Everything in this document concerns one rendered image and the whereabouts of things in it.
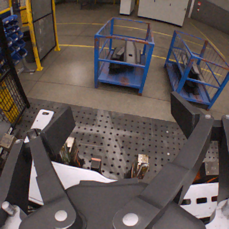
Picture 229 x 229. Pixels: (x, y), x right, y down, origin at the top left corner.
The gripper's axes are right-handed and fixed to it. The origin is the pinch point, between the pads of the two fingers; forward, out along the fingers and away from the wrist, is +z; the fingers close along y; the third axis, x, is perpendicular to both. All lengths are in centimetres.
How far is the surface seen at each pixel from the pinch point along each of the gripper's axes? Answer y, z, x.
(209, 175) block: 38, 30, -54
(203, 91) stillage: 143, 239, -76
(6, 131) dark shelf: -68, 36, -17
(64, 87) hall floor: -110, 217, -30
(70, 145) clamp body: -29, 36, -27
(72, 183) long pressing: -28, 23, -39
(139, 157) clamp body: 2, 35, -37
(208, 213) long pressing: 34, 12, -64
